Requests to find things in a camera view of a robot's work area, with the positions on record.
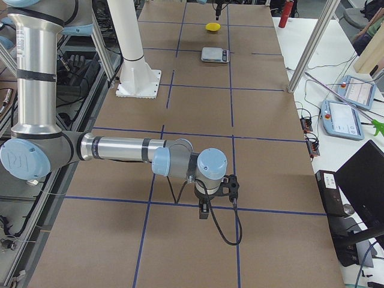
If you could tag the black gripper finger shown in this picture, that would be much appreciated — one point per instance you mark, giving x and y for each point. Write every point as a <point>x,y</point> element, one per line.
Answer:
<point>218,11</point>
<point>203,211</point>

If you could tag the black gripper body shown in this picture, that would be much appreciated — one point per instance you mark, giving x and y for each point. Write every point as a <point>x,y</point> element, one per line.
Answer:
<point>204,198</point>
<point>218,8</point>

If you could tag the yellow mango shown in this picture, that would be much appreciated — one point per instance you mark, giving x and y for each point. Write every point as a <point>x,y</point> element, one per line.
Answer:
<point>213,27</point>

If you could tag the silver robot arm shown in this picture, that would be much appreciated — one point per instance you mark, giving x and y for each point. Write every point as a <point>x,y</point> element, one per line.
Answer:
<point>39,146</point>

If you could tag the digital kitchen scale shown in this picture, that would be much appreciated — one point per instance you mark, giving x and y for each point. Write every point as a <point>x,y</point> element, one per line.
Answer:
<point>215,55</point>

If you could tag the red bottle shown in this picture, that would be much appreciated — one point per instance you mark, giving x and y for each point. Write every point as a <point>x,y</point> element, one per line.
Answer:
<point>285,13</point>

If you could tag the near orange adapter board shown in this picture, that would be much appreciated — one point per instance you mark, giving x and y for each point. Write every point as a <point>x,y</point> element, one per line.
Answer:
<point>312,142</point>

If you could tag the orange adapter board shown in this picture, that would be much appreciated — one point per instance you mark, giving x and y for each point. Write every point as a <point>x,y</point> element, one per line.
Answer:
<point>306,121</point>
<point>312,142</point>

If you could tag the far orange adapter board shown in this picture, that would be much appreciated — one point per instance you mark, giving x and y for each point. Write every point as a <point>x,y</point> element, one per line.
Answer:
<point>306,121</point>

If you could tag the black computer box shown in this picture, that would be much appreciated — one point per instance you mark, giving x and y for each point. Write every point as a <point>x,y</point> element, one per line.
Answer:
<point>350,242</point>

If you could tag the black monitor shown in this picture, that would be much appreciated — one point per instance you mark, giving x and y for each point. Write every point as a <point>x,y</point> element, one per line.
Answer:
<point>361,180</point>

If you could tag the near blue teach pendant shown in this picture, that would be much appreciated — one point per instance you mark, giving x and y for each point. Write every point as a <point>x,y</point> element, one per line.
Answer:
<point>340,120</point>

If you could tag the blue teach pendant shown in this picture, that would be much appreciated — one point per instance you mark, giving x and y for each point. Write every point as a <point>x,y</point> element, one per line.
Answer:
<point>357,91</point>
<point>340,120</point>

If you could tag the wooden board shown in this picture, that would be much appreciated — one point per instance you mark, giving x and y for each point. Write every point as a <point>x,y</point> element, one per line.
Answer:
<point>369,47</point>

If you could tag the far blue teach pendant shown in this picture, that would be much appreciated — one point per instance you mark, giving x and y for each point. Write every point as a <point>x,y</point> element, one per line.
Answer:
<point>357,91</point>

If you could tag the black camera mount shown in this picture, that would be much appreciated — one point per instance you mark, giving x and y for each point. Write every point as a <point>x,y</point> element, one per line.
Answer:
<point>230,187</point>

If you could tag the white pedestal column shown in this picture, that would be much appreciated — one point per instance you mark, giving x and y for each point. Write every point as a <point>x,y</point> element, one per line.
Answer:
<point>137,79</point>

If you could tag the aluminium frame post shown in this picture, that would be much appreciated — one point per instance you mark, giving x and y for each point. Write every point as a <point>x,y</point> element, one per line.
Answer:
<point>315,37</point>

